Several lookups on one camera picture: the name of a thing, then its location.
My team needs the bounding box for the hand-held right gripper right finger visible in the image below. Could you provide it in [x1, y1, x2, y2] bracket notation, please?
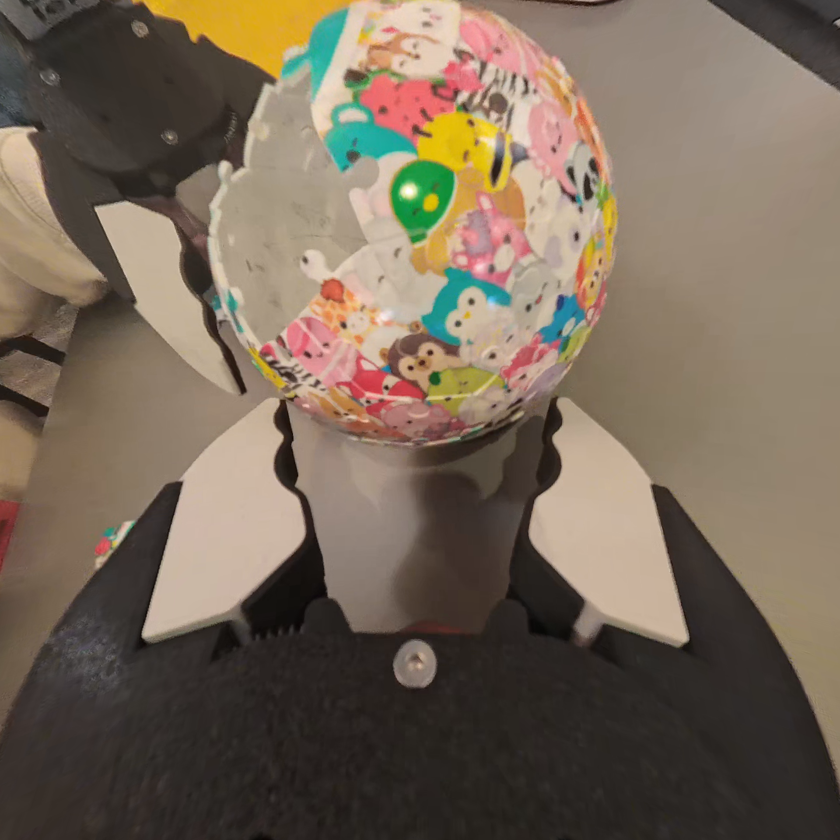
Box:
[507, 395, 691, 649]

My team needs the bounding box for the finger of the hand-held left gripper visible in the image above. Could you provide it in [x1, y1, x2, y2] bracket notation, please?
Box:
[94, 197, 249, 396]

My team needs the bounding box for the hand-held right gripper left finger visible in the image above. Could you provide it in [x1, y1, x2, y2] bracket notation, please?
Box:
[140, 395, 329, 645]

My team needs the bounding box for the teal red puzzle piece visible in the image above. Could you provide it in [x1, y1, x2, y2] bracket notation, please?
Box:
[95, 520, 135, 568]

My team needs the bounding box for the colourful puzzle ball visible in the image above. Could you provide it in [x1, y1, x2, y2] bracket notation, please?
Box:
[208, 0, 618, 447]

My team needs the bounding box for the person's left forearm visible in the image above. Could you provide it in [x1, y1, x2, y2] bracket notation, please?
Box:
[0, 125, 111, 342]

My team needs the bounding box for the yellow plastic bin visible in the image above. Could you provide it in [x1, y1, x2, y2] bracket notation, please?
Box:
[134, 0, 355, 80]

